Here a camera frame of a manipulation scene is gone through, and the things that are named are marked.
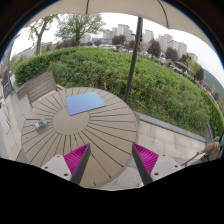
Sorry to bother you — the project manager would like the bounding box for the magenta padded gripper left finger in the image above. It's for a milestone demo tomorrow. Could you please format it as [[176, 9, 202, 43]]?
[[42, 144, 91, 185]]

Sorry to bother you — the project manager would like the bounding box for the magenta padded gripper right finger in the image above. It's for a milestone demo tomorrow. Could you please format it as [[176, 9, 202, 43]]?
[[132, 143, 182, 185]]

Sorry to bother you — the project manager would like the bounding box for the green and white computer mouse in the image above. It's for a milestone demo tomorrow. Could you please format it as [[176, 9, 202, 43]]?
[[35, 119, 47, 131]]

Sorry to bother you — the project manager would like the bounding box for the blue mouse pad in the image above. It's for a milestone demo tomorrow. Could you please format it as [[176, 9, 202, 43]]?
[[66, 92, 105, 115]]

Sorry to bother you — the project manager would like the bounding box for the round slatted patio table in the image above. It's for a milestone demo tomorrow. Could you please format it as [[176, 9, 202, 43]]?
[[21, 87, 138, 188]]

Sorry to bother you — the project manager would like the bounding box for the person seated at right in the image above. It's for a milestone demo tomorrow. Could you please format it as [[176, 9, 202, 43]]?
[[202, 132, 224, 162]]

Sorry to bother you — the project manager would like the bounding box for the green hedge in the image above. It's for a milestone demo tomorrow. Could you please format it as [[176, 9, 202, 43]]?
[[14, 47, 224, 135]]

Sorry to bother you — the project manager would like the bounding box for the slatted outdoor chair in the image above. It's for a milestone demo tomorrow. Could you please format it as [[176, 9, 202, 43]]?
[[24, 71, 64, 106]]

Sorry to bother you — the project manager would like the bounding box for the dark parasol pole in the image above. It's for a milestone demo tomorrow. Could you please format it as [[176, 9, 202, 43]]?
[[124, 17, 143, 103]]

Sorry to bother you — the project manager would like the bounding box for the beige parasol canopy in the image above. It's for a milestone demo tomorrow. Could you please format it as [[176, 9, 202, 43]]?
[[26, 0, 214, 50]]

